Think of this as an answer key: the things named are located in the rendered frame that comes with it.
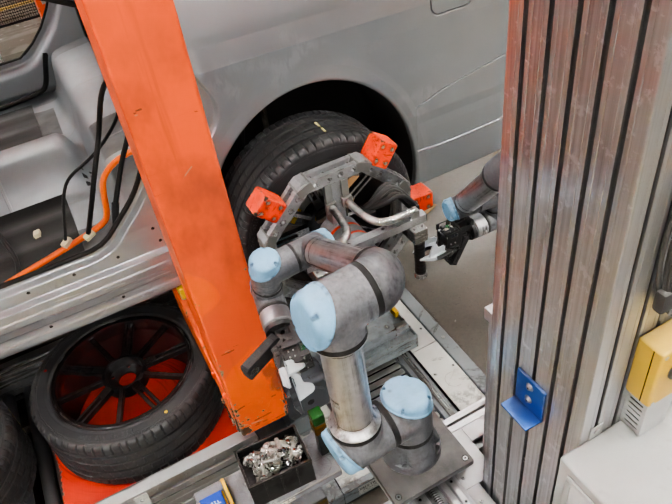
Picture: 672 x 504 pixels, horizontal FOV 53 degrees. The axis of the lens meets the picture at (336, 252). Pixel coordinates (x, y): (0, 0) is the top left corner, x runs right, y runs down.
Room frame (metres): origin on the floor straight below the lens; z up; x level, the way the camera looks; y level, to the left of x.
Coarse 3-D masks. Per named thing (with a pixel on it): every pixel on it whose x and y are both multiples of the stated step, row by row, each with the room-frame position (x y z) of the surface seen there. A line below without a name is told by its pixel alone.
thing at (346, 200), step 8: (344, 184) 1.72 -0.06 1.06; (344, 192) 1.72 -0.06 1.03; (344, 200) 1.71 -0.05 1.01; (352, 200) 1.71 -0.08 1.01; (352, 208) 1.67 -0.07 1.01; (360, 208) 1.66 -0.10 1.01; (416, 208) 1.62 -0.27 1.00; (360, 216) 1.63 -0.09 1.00; (368, 216) 1.61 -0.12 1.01; (392, 216) 1.59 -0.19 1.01; (400, 216) 1.59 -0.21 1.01; (408, 216) 1.60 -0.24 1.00; (416, 216) 1.61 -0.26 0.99; (376, 224) 1.58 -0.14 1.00; (384, 224) 1.57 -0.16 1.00
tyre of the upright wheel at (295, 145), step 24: (288, 120) 1.97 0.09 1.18; (312, 120) 1.95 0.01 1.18; (336, 120) 1.96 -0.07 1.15; (264, 144) 1.88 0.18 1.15; (288, 144) 1.83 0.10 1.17; (312, 144) 1.80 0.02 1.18; (336, 144) 1.81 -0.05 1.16; (360, 144) 1.85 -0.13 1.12; (240, 168) 1.86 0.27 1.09; (264, 168) 1.78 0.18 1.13; (288, 168) 1.75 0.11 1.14; (240, 192) 1.79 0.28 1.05; (240, 216) 1.72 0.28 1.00; (240, 240) 1.69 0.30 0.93
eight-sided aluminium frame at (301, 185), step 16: (336, 160) 1.78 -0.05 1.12; (352, 160) 1.77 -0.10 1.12; (368, 160) 1.77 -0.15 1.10; (304, 176) 1.72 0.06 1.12; (320, 176) 1.70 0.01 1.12; (336, 176) 1.72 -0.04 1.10; (384, 176) 1.78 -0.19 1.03; (400, 176) 1.83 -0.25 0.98; (288, 192) 1.70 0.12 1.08; (304, 192) 1.67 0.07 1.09; (288, 208) 1.65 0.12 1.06; (400, 208) 1.81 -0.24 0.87; (272, 224) 1.65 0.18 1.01; (272, 240) 1.62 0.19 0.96; (384, 240) 1.84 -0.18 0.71; (400, 240) 1.80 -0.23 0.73; (288, 288) 1.63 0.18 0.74
